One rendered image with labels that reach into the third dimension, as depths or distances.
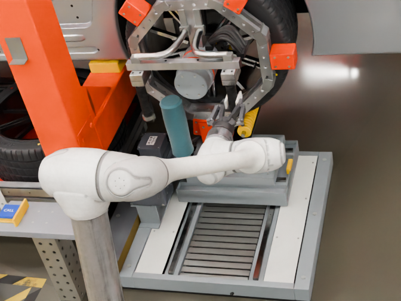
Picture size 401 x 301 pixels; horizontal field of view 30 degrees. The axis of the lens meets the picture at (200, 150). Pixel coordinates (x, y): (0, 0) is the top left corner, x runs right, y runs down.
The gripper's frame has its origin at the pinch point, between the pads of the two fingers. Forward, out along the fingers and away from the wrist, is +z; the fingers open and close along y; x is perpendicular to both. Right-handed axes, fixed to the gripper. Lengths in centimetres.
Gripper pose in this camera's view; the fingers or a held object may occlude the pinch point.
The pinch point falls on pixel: (233, 99)
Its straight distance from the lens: 266.7
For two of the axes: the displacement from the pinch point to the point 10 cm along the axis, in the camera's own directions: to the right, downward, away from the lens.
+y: 9.6, 0.2, -3.0
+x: -1.8, -7.7, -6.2
